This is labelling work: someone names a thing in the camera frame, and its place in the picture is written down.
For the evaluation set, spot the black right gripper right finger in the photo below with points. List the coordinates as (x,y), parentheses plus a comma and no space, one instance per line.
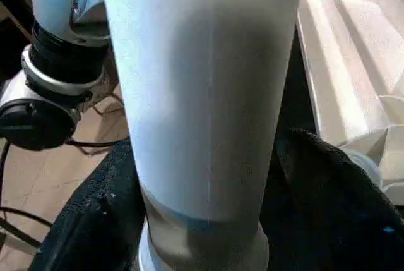
(331,214)

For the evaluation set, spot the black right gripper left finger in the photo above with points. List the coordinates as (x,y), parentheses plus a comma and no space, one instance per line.
(94,214)

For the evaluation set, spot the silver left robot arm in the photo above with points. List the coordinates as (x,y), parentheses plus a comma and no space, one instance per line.
(53,31)

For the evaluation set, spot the white plastic table top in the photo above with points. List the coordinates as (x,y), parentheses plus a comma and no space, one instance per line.
(353,62)

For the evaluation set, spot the white plastic table leg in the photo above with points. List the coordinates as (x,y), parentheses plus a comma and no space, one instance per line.
(202,94)

